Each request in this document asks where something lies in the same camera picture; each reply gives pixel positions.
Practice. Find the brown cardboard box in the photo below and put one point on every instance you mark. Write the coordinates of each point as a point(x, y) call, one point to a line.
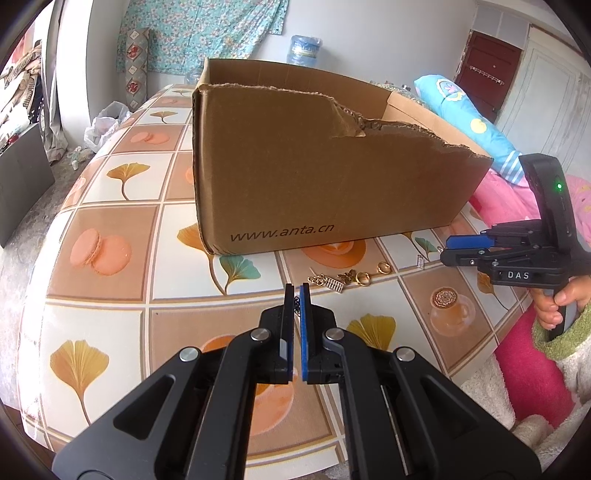
point(289, 157)

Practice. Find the floral teal hanging cloth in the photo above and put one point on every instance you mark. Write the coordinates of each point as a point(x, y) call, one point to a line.
point(182, 34)

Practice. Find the rolled patterned mat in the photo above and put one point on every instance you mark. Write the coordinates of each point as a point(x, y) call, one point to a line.
point(135, 65)

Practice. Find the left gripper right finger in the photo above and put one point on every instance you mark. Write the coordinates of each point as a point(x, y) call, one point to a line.
point(403, 418)

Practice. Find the patterned tablecloth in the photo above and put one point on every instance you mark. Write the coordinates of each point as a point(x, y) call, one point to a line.
point(122, 283)

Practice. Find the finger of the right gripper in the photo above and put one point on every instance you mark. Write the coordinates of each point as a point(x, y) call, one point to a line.
point(464, 242)
point(466, 258)

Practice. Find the dark grey cabinet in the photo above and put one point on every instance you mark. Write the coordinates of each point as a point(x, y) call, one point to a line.
point(25, 175)

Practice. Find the white plastic bag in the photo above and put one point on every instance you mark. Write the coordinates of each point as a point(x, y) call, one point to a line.
point(104, 125)

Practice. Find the gold chain jewelry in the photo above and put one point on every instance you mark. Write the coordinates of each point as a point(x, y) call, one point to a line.
point(339, 283)

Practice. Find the blue water jug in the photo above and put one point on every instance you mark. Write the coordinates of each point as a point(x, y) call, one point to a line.
point(304, 51)

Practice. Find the pink blanket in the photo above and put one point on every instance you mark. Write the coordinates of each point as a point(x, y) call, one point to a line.
point(526, 378)

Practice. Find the dark red door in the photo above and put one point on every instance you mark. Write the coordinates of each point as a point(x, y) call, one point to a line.
point(487, 71)

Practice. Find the right hand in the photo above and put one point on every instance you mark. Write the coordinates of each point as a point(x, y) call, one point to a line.
point(561, 304)

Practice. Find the blue cartoon pillow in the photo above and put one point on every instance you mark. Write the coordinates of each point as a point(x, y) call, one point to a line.
point(451, 103)

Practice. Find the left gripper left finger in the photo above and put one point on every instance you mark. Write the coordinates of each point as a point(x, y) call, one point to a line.
point(191, 418)

